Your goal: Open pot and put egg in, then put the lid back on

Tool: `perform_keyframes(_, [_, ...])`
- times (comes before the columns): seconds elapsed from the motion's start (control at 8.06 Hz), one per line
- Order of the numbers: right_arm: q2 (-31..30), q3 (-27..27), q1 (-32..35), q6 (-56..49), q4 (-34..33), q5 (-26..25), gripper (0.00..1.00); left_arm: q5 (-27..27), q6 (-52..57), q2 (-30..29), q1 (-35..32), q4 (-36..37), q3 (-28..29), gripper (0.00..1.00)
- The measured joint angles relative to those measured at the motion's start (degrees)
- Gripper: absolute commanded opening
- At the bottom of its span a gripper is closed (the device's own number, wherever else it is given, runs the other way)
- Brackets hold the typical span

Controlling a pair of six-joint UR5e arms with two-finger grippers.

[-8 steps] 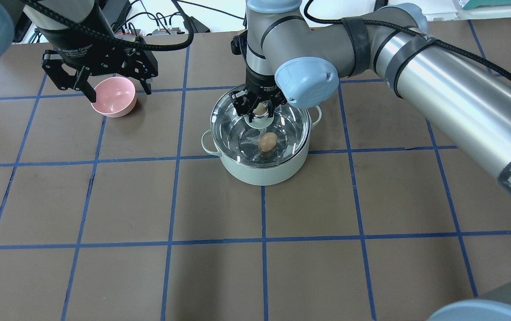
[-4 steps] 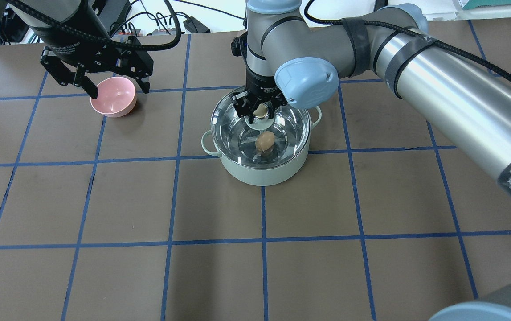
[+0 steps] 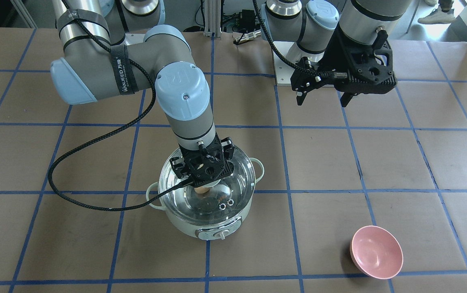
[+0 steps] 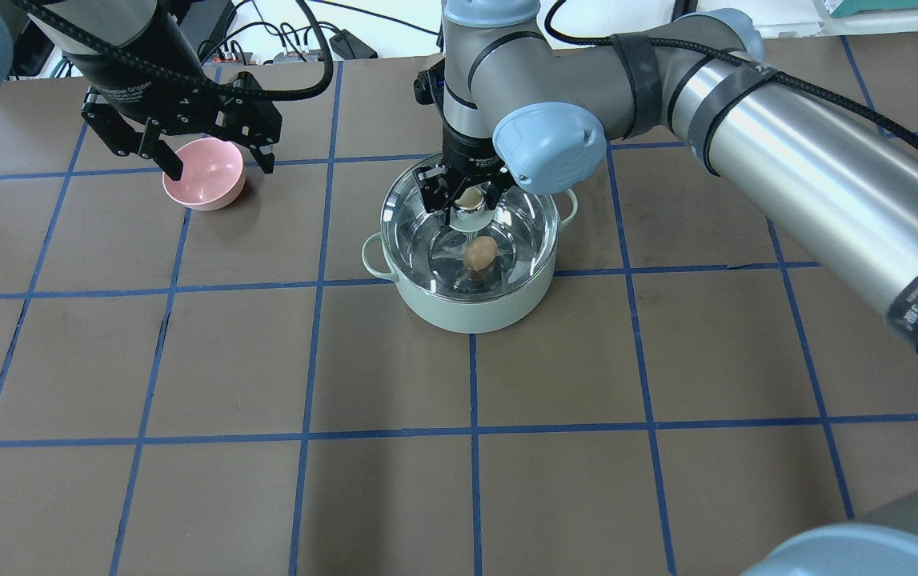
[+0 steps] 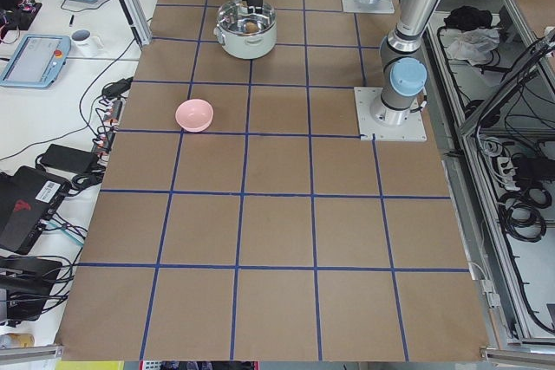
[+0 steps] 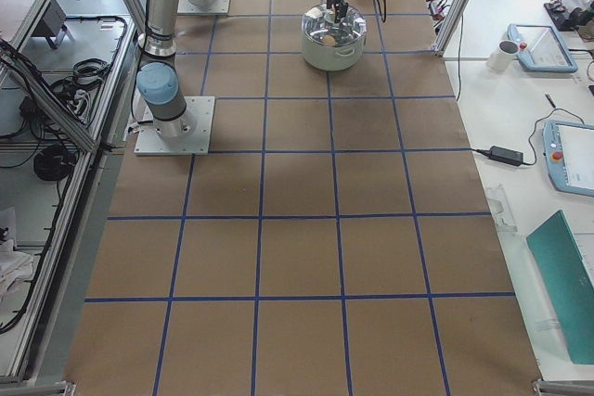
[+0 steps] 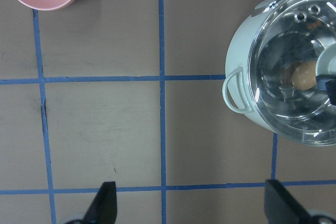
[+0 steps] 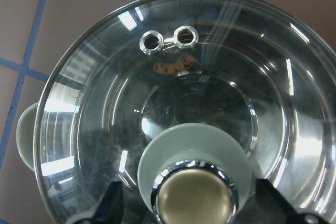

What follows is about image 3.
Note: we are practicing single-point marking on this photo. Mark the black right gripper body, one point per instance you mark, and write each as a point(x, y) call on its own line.
point(177, 165)

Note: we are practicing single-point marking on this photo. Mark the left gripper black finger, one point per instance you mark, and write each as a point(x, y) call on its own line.
point(300, 97)
point(345, 99)

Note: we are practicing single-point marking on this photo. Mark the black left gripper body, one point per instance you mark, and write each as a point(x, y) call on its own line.
point(332, 57)

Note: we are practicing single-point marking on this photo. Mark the glass pot lid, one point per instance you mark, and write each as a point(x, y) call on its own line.
point(227, 198)

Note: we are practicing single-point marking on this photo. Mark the brown egg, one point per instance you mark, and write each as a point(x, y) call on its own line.
point(201, 190)

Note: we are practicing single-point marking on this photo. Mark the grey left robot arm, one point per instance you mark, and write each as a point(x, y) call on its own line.
point(311, 25)

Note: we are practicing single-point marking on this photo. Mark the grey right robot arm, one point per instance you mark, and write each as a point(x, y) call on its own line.
point(95, 66)

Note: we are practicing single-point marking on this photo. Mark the black power adapter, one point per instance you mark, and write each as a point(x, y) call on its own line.
point(247, 20)

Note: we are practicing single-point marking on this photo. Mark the pink bowl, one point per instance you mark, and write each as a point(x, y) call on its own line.
point(376, 252)

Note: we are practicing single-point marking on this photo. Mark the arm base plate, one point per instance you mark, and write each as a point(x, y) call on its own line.
point(283, 72)

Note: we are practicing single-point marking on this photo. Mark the aluminium frame post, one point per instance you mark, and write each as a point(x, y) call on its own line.
point(213, 18)

